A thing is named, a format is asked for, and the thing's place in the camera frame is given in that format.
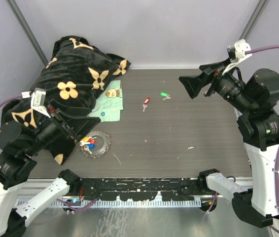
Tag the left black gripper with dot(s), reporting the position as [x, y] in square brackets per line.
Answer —
[77, 122]

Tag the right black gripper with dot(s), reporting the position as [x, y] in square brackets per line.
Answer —
[193, 84]

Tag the red key tags bunch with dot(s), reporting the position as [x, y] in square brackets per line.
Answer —
[88, 140]

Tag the blue key tag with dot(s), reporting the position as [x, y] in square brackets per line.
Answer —
[88, 148]

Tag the removed red tag key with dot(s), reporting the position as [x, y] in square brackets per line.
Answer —
[145, 103]

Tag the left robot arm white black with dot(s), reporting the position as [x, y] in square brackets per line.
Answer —
[22, 136]

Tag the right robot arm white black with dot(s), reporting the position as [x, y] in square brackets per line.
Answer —
[258, 124]

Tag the mint green cartoon cloth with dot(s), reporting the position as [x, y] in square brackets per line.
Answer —
[110, 104]

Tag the green key tag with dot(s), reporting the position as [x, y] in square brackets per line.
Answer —
[163, 94]

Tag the black floral plush blanket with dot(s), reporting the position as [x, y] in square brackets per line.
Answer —
[76, 76]

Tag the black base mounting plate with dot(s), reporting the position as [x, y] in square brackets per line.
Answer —
[138, 189]

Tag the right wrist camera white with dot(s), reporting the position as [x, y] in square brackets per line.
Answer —
[238, 52]

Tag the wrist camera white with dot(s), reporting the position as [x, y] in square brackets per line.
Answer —
[238, 52]
[37, 100]

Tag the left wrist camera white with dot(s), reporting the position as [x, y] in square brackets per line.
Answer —
[37, 100]

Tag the aluminium rail with slotted duct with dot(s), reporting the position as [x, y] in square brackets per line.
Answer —
[156, 203]

